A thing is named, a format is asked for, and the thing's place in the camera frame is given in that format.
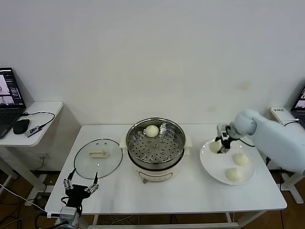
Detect cream electric cooker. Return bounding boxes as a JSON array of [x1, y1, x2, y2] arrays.
[[120, 133, 193, 184]]

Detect white round plate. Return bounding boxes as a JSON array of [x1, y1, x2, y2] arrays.
[[199, 139, 256, 186]]

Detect black power cable with adapter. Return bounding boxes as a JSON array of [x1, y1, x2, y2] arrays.
[[264, 156, 285, 193]]

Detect white side table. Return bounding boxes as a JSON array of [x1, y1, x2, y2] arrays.
[[270, 106, 305, 206], [0, 101, 64, 200]]

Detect white thin cable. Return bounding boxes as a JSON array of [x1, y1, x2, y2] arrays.
[[281, 118, 300, 126]]

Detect black computer mouse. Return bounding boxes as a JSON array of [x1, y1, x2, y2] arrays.
[[12, 118, 31, 135]]

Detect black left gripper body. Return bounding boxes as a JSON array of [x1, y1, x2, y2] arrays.
[[64, 183, 92, 207]]

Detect perforated steel steamer basket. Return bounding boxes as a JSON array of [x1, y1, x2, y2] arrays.
[[126, 117, 186, 166]]

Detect black open laptop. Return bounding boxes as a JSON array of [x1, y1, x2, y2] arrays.
[[0, 67, 27, 140], [290, 87, 305, 127]]

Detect black usb cable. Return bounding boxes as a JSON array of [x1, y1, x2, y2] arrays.
[[20, 111, 56, 127]]

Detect glass lid with cream handle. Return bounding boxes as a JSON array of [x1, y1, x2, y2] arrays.
[[73, 139, 123, 179]]

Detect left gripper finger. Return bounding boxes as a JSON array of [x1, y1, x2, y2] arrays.
[[84, 172, 100, 193], [62, 168, 77, 190]]

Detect white steamed baozi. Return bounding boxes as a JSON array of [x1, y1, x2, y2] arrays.
[[225, 167, 244, 184], [209, 141, 222, 154], [232, 153, 250, 167], [145, 125, 159, 138]]

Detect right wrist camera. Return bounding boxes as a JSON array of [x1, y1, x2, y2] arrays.
[[216, 123, 233, 139]]

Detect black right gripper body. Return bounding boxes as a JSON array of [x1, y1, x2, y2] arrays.
[[221, 135, 233, 149]]

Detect grey usb hub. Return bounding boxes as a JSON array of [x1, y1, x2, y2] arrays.
[[26, 125, 43, 138]]

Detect white floor cable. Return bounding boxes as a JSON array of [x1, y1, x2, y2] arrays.
[[0, 182, 48, 214]]

